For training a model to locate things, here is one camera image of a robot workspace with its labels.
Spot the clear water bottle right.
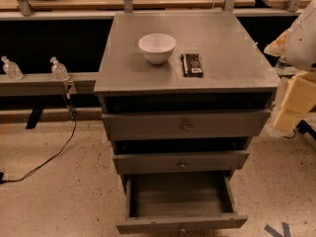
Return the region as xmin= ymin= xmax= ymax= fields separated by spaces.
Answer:
xmin=275 ymin=57 xmax=287 ymax=74

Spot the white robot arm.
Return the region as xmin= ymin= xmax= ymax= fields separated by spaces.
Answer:
xmin=264 ymin=0 xmax=316 ymax=133

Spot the top grey drawer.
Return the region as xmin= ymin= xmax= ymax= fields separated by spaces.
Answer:
xmin=102 ymin=110 xmax=270 ymax=141

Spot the clear bottle far left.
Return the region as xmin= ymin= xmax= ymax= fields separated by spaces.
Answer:
xmin=1 ymin=56 xmax=23 ymax=80

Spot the middle grey drawer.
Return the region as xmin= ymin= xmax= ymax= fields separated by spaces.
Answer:
xmin=113 ymin=150 xmax=249 ymax=175

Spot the white ceramic bowl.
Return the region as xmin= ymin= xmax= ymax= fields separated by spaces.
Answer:
xmin=138 ymin=34 xmax=176 ymax=64

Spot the clear pump bottle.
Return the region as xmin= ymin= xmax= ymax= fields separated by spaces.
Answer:
xmin=50 ymin=56 xmax=70 ymax=81

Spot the grey wooden drawer cabinet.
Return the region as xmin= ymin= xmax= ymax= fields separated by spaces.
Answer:
xmin=93 ymin=11 xmax=281 ymax=237

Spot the bottom grey open drawer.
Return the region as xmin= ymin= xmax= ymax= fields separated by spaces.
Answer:
xmin=118 ymin=172 xmax=247 ymax=234

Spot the black cable right floor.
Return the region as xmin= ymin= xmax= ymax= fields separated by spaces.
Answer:
xmin=284 ymin=118 xmax=316 ymax=140

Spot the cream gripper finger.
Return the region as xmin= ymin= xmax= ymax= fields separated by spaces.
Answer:
xmin=273 ymin=110 xmax=303 ymax=132
xmin=281 ymin=71 xmax=316 ymax=115

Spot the black rxbar chocolate bar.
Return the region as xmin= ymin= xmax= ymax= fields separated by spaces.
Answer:
xmin=181 ymin=53 xmax=203 ymax=78

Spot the black floor cable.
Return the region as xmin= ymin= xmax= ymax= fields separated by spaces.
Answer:
xmin=0 ymin=94 xmax=78 ymax=185

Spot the grey metal rail bench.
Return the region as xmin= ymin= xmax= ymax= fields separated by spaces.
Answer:
xmin=0 ymin=72 xmax=98 ymax=97

